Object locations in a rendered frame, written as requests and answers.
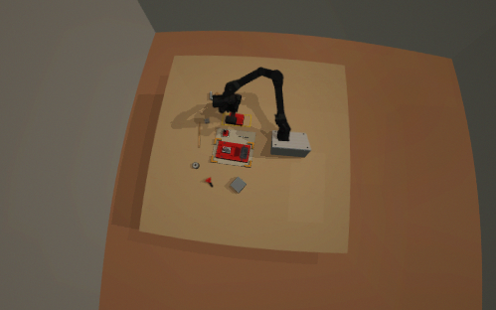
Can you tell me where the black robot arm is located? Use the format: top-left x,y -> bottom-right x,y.
213,67 -> 290,141

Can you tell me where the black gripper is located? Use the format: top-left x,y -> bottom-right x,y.
225,95 -> 242,124

